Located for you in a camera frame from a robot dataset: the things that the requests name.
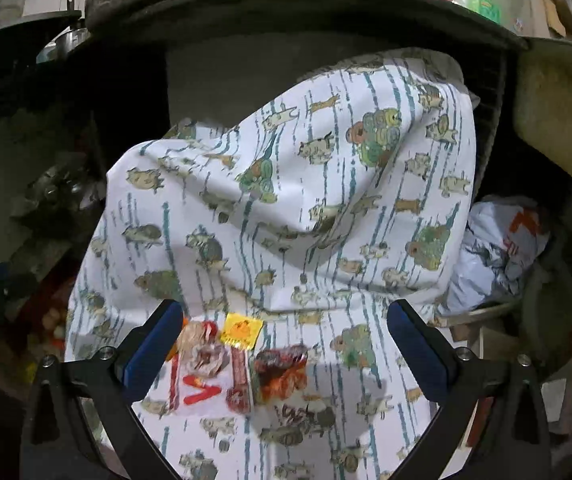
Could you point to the animal print white cloth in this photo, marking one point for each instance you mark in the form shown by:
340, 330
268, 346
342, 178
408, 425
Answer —
286, 210

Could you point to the red strip wrapper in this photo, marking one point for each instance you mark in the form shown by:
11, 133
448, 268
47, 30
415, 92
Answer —
239, 382

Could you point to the clear red white wrapper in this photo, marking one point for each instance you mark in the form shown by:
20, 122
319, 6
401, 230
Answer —
200, 362

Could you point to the white grey plastic bag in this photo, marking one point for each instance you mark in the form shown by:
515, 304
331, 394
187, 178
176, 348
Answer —
501, 255

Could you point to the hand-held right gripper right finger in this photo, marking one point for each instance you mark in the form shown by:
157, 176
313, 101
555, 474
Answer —
416, 355

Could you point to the dark red orange wrapper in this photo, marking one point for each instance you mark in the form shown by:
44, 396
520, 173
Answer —
278, 372

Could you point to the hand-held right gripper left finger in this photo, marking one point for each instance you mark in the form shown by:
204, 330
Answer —
151, 349

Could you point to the green soap pump bottle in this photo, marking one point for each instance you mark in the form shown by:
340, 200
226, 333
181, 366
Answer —
486, 2

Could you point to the black round table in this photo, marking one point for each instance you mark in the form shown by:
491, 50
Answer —
316, 15

